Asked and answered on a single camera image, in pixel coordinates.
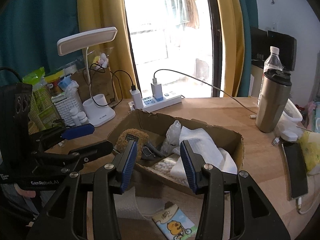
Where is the white textured cloth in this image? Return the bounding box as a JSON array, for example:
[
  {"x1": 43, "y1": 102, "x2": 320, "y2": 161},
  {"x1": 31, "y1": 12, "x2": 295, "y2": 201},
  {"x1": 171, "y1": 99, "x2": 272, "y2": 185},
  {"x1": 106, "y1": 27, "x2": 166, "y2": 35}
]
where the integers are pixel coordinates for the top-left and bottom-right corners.
[{"x1": 176, "y1": 126, "x2": 238, "y2": 174}]

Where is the cotton swabs bag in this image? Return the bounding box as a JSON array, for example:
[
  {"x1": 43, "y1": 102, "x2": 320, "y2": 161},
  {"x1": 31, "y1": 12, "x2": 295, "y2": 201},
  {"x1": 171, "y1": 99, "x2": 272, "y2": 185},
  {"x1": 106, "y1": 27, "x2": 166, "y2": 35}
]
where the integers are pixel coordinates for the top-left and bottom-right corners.
[{"x1": 151, "y1": 154, "x2": 189, "y2": 187}]

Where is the dark grey glove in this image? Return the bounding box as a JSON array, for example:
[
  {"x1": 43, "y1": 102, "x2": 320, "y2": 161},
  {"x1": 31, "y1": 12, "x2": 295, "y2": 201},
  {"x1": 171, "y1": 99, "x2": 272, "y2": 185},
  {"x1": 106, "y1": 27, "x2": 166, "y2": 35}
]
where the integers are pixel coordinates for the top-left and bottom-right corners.
[{"x1": 141, "y1": 141, "x2": 165, "y2": 161}]

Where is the brown plush keychain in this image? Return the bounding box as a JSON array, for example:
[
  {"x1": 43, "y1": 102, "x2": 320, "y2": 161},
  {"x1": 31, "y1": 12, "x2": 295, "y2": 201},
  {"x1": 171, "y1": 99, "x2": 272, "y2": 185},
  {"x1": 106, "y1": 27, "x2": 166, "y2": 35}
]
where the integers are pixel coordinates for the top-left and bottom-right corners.
[{"x1": 116, "y1": 128, "x2": 150, "y2": 159}]

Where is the white bubble wrap piece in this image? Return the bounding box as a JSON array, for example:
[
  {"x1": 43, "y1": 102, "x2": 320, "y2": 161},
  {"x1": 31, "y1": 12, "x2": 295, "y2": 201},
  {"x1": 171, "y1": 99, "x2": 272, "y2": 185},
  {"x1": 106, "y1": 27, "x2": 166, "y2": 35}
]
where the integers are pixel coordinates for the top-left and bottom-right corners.
[{"x1": 161, "y1": 120, "x2": 182, "y2": 156}]

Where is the white paper towel sheet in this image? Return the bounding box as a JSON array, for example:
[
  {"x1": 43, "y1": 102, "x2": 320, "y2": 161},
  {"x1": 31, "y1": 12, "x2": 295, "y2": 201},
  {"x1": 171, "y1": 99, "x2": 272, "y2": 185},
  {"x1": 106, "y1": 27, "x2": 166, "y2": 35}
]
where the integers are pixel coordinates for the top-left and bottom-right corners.
[{"x1": 114, "y1": 187, "x2": 165, "y2": 220}]

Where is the duck print tissue pack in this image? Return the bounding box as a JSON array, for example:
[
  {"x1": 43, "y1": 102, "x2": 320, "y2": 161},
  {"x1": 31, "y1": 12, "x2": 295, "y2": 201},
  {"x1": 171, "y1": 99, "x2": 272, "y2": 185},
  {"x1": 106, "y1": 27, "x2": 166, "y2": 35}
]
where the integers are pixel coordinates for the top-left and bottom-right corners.
[{"x1": 152, "y1": 204, "x2": 197, "y2": 240}]

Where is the person left hand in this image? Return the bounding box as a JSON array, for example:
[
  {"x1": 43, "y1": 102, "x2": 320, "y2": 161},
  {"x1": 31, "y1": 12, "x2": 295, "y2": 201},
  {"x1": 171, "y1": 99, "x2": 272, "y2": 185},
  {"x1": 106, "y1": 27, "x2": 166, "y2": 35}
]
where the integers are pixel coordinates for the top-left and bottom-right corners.
[{"x1": 14, "y1": 184, "x2": 36, "y2": 198}]

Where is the white pill bottle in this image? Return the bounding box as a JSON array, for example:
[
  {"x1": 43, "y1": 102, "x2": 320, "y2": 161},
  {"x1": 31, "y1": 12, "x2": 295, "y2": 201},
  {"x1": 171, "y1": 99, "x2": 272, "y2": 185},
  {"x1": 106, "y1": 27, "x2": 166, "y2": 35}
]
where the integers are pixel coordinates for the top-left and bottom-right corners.
[
  {"x1": 77, "y1": 111, "x2": 89, "y2": 125},
  {"x1": 69, "y1": 107, "x2": 81, "y2": 126}
]

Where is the white perforated basket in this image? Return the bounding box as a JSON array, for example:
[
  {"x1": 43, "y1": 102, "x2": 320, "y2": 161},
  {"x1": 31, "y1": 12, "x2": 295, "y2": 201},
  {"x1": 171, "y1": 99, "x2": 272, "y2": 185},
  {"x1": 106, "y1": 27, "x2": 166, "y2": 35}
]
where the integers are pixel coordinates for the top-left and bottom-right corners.
[{"x1": 54, "y1": 92, "x2": 84, "y2": 126}]

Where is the green snack bag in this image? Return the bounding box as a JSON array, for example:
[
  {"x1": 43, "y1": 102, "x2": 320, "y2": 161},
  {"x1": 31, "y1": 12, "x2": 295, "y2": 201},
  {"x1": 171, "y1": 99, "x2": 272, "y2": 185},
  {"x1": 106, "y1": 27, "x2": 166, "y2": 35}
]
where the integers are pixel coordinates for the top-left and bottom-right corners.
[{"x1": 22, "y1": 67, "x2": 60, "y2": 131}]

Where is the white desk lamp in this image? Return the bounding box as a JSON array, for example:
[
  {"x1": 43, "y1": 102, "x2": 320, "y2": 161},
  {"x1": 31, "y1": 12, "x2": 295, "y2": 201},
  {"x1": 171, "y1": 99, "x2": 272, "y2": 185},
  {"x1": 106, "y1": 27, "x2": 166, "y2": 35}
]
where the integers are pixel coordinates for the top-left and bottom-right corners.
[{"x1": 56, "y1": 27, "x2": 118, "y2": 127}]

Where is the brown cardboard box tray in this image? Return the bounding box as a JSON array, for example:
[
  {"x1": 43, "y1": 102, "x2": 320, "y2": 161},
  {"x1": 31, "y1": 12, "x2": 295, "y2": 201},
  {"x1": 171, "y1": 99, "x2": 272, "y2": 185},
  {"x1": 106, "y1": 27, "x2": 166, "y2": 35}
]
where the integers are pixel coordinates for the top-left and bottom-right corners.
[{"x1": 107, "y1": 110, "x2": 244, "y2": 195}]

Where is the jar with yellow lid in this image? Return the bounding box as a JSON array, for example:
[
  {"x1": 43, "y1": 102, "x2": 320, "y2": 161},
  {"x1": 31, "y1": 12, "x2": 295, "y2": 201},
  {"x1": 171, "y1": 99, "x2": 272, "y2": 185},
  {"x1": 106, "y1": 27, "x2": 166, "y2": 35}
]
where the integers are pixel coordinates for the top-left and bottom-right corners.
[{"x1": 44, "y1": 70, "x2": 65, "y2": 96}]

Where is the brown cardboard box behind lamp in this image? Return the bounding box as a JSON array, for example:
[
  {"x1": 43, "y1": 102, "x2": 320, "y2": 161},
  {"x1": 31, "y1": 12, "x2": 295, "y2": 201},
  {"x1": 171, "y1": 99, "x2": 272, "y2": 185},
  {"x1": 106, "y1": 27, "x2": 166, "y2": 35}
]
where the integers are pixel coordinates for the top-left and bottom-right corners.
[{"x1": 71, "y1": 68, "x2": 121, "y2": 107}]

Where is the white power strip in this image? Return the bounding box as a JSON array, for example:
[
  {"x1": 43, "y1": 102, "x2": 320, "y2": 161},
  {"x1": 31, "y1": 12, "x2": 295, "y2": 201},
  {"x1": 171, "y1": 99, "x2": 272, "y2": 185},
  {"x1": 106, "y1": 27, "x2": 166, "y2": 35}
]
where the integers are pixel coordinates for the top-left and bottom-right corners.
[{"x1": 141, "y1": 94, "x2": 182, "y2": 113}]

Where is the white plastic lidded container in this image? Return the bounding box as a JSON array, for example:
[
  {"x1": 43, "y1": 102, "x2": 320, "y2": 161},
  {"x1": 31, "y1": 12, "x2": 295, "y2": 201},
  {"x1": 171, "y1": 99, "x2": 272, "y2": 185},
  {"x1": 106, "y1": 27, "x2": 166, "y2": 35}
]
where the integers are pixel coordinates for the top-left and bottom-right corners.
[{"x1": 275, "y1": 99, "x2": 303, "y2": 142}]

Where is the black smartphone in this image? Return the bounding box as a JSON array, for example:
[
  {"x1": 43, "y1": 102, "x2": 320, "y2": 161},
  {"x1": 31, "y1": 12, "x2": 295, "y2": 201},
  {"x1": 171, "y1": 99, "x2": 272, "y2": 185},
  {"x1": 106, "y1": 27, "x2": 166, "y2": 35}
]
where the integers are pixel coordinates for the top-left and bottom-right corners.
[{"x1": 281, "y1": 141, "x2": 308, "y2": 199}]

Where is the white small desk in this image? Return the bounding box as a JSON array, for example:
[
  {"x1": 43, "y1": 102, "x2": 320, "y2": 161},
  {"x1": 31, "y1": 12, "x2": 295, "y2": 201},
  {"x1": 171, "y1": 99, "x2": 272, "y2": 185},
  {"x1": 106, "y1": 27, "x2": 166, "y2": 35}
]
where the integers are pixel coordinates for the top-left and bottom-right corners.
[{"x1": 248, "y1": 65, "x2": 263, "y2": 98}]

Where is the steel travel tumbler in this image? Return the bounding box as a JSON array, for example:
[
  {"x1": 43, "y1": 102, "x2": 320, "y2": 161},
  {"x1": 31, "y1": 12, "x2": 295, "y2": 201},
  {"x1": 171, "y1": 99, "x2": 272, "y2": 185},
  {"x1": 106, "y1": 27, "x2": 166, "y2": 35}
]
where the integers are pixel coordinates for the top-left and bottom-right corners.
[{"x1": 255, "y1": 69, "x2": 292, "y2": 133}]

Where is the yellow tissue pack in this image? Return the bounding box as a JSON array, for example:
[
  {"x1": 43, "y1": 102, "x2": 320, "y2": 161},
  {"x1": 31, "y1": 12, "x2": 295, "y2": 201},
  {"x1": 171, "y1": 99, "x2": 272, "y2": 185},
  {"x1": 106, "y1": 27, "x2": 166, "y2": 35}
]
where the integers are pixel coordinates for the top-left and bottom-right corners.
[{"x1": 299, "y1": 131, "x2": 320, "y2": 176}]

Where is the teal curtain left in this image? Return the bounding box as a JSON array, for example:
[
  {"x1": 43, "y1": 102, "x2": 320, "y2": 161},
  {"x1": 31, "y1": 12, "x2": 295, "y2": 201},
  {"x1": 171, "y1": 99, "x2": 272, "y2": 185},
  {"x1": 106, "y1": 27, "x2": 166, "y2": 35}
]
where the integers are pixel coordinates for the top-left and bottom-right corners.
[{"x1": 1, "y1": 0, "x2": 82, "y2": 77}]

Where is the teal curtain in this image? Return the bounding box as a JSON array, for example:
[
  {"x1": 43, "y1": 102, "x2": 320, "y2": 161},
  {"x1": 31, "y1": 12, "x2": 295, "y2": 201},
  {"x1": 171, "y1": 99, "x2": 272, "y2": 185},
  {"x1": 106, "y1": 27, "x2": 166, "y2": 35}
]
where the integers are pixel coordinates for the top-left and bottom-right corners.
[
  {"x1": 237, "y1": 0, "x2": 258, "y2": 97},
  {"x1": 1, "y1": 0, "x2": 82, "y2": 77}
]

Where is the clear water bottle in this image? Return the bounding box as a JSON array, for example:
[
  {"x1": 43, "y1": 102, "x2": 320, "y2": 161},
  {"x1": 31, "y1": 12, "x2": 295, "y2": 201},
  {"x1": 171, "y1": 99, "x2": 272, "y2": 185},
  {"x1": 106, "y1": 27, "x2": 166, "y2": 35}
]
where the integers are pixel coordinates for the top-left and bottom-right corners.
[{"x1": 257, "y1": 46, "x2": 284, "y2": 107}]

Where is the yellow curtain left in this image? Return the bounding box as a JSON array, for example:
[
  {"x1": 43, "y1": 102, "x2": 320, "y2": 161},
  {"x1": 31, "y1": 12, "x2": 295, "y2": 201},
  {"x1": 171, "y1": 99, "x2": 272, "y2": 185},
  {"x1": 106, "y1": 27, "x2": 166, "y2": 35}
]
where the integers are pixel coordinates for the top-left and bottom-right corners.
[{"x1": 77, "y1": 0, "x2": 136, "y2": 99}]

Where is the yellow curtain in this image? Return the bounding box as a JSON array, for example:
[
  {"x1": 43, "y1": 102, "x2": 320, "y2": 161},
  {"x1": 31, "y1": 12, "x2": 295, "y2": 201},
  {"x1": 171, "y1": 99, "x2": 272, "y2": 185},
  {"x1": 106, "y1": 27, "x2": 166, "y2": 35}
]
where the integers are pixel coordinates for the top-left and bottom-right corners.
[
  {"x1": 217, "y1": 0, "x2": 245, "y2": 96},
  {"x1": 77, "y1": 0, "x2": 136, "y2": 99}
]

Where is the black computer monitor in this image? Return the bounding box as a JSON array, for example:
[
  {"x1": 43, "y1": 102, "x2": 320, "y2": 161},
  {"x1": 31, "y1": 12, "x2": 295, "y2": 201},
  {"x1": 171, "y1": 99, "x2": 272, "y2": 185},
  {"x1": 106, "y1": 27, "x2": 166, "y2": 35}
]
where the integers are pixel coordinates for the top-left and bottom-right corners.
[{"x1": 249, "y1": 26, "x2": 298, "y2": 72}]

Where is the yellow curtain right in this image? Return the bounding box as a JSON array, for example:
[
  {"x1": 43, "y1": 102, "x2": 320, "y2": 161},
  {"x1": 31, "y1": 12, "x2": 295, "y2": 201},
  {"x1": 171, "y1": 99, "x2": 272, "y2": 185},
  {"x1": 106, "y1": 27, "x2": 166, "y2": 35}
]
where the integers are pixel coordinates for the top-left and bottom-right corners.
[{"x1": 217, "y1": 0, "x2": 245, "y2": 96}]

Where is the teal curtain right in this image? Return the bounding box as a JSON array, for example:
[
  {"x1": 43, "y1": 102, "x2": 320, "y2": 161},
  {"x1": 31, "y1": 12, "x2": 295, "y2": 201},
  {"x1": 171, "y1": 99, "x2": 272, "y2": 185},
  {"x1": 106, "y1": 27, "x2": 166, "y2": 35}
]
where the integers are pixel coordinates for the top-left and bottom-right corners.
[{"x1": 237, "y1": 0, "x2": 258, "y2": 97}]

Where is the white charger with black cable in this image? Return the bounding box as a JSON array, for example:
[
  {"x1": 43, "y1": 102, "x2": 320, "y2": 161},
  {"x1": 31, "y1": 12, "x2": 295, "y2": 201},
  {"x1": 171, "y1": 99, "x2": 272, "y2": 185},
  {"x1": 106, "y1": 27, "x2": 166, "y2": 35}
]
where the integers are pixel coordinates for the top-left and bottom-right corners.
[{"x1": 130, "y1": 85, "x2": 144, "y2": 109}]

